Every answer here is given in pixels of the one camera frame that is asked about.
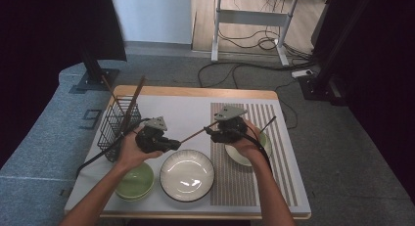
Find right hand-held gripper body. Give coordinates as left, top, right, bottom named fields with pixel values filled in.
left=211, top=105, right=249, bottom=145

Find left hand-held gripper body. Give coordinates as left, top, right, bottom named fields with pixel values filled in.
left=135, top=116, right=168, bottom=155

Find black wire cutlery basket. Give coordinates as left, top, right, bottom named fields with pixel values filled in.
left=97, top=95, right=143, bottom=163

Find person's left hand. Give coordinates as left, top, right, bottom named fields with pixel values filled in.
left=115, top=126, right=164, bottom=172

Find person's right hand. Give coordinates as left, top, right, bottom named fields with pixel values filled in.
left=229, top=117, right=264, bottom=162

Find white plate dark rim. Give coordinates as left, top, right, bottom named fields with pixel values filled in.
left=159, top=149, right=215, bottom=203

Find striped woven placemat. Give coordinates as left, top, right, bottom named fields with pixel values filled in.
left=209, top=102, right=300, bottom=207

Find white power strip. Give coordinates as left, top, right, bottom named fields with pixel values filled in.
left=291, top=68, right=314, bottom=79

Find grey-blue floor mat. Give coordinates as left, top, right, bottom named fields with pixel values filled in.
left=0, top=61, right=120, bottom=226

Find black curtain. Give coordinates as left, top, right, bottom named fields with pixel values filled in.
left=311, top=0, right=415, bottom=201

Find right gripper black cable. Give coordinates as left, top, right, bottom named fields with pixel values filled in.
left=243, top=124, right=273, bottom=173

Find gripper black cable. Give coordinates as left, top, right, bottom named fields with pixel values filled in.
left=75, top=117, right=152, bottom=180
left=243, top=124, right=273, bottom=173

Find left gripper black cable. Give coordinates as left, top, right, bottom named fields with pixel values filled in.
left=75, top=117, right=152, bottom=180

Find thin black floor cable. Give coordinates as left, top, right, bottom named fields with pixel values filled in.
left=274, top=79, right=299, bottom=130

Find long black floor cable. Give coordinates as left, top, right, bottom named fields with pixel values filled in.
left=197, top=58, right=316, bottom=89

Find black stand with base plate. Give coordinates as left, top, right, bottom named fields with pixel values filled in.
left=297, top=0, right=376, bottom=107
left=69, top=49, right=121, bottom=94

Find black cables under desk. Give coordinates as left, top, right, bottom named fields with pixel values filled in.
left=217, top=0, right=314, bottom=58

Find white standing desk frame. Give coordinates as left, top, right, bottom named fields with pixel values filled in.
left=208, top=0, right=333, bottom=68

